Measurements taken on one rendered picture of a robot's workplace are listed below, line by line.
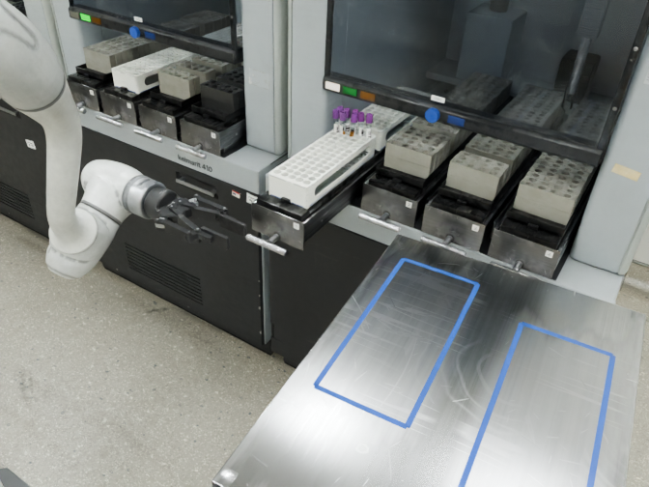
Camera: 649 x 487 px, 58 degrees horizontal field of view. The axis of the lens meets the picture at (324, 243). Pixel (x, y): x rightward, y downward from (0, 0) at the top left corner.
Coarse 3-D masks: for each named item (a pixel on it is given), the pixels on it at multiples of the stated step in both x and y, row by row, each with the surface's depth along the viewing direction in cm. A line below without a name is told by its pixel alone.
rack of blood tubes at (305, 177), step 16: (320, 144) 134; (336, 144) 135; (352, 144) 136; (368, 144) 136; (288, 160) 127; (304, 160) 128; (320, 160) 127; (336, 160) 128; (352, 160) 136; (272, 176) 122; (288, 176) 122; (304, 176) 123; (320, 176) 122; (336, 176) 134; (272, 192) 124; (288, 192) 122; (304, 192) 119; (320, 192) 124
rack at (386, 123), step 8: (376, 104) 153; (368, 112) 149; (376, 112) 150; (384, 112) 151; (392, 112) 149; (400, 112) 150; (376, 120) 147; (384, 120) 145; (392, 120) 146; (400, 120) 147; (408, 120) 158; (376, 128) 142; (384, 128) 142; (392, 128) 145; (400, 128) 155; (376, 136) 141; (384, 136) 143; (392, 136) 147; (376, 144) 142; (384, 144) 144
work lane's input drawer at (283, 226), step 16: (368, 160) 138; (352, 176) 133; (336, 192) 129; (352, 192) 133; (256, 208) 124; (272, 208) 122; (288, 208) 121; (304, 208) 121; (320, 208) 123; (336, 208) 129; (256, 224) 126; (272, 224) 124; (288, 224) 121; (304, 224) 119; (320, 224) 125; (256, 240) 122; (272, 240) 123; (288, 240) 123; (304, 240) 121
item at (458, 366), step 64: (384, 256) 108; (448, 256) 109; (384, 320) 95; (448, 320) 95; (512, 320) 96; (576, 320) 97; (640, 320) 97; (320, 384) 84; (384, 384) 84; (448, 384) 85; (512, 384) 85; (576, 384) 86; (256, 448) 75; (320, 448) 75; (384, 448) 76; (448, 448) 76; (512, 448) 77; (576, 448) 77
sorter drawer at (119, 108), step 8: (104, 88) 167; (112, 88) 167; (120, 88) 167; (152, 88) 168; (104, 96) 167; (112, 96) 165; (120, 96) 164; (128, 96) 163; (136, 96) 163; (144, 96) 166; (104, 104) 169; (112, 104) 167; (120, 104) 165; (128, 104) 163; (136, 104) 163; (104, 112) 171; (112, 112) 169; (120, 112) 167; (128, 112) 165; (136, 112) 164; (104, 120) 166; (112, 120) 165; (128, 120) 167
